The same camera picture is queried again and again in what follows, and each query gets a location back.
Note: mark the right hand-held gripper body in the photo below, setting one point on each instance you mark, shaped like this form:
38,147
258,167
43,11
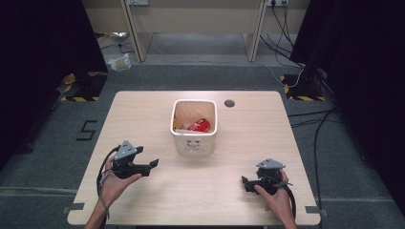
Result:
269,176

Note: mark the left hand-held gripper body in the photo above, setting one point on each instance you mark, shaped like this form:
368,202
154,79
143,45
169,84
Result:
125,160

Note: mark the yellow wrapper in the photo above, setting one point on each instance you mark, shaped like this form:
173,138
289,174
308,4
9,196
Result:
177,123

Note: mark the white square bin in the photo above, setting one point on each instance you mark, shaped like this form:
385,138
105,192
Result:
194,140

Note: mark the red snack packet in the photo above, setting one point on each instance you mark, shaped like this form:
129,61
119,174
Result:
200,125

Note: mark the person's right hand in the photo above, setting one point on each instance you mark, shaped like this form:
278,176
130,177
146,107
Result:
278,200

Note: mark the person's left hand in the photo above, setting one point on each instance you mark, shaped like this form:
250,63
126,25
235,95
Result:
114,187

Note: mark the grey tape strip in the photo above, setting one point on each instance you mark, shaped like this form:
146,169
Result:
315,210
74,207

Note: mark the black stand base striped tape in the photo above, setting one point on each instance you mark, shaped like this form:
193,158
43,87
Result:
304,89
84,87

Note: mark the clear plastic bag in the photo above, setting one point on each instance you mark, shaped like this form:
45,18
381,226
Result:
120,63

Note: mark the silver foil bag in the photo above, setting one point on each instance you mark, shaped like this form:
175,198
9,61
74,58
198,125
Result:
118,35

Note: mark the dark curtain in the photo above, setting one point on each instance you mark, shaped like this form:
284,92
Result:
369,79
38,63

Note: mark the light wooden desk frame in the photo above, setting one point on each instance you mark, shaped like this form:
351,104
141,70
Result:
194,19

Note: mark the white wall socket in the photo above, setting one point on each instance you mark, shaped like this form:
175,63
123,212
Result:
137,2
277,2

